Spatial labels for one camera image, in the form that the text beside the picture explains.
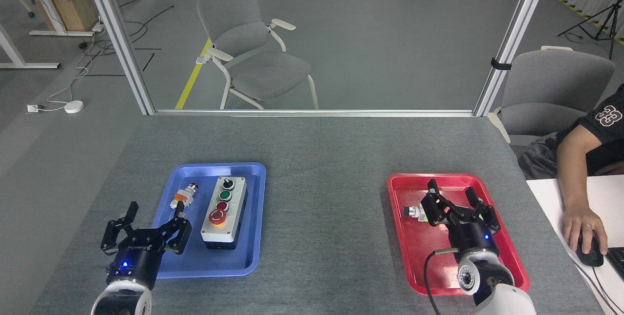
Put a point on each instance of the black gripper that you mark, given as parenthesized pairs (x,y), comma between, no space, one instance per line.
(139,256)
(475,239)

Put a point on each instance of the grey control box with buttons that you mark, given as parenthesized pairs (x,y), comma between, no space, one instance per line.
(235,215)

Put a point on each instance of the black computer mouse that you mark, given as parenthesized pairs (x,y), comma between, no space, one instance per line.
(592,256)

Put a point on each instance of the person's right forearm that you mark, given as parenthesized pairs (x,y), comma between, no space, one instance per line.
(573,178)

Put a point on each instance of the person's right hand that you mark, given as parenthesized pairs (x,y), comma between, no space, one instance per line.
(582,225)

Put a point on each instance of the red plastic tray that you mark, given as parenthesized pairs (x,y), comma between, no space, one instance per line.
(414,256)

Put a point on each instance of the white side table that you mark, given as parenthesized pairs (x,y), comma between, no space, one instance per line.
(551,203)

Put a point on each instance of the blue plastic tray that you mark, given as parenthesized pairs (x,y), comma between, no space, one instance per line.
(253,242)

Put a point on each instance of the white round floor disc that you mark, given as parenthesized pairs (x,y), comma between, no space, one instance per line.
(74,107)

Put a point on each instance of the grey fabric office chair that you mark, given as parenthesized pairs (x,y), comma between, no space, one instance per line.
(551,90)

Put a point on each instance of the black keyboard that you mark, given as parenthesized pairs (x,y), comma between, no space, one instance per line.
(616,261)

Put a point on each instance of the person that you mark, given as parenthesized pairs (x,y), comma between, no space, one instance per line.
(607,125)

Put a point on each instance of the grey chair with white armrests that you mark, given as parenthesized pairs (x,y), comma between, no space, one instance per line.
(263,68)

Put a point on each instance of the black tripod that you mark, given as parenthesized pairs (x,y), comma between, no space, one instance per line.
(609,17)

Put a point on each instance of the green push button switch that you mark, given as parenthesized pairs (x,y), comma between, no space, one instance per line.
(479,216)

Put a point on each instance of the black push button switch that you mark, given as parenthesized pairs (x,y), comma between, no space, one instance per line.
(414,212)

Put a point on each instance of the red push button switch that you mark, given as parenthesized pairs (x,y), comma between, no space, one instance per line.
(184,197)

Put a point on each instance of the white wall plug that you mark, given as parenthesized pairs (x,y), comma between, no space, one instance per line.
(33,108)

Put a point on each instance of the silver frame rail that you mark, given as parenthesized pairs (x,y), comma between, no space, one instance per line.
(312,112)

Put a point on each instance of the silver frame post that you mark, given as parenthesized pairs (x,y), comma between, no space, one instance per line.
(512,37)
(119,37)

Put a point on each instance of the white desk leg frame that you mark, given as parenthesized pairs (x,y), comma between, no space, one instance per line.
(14,54)
(53,22)

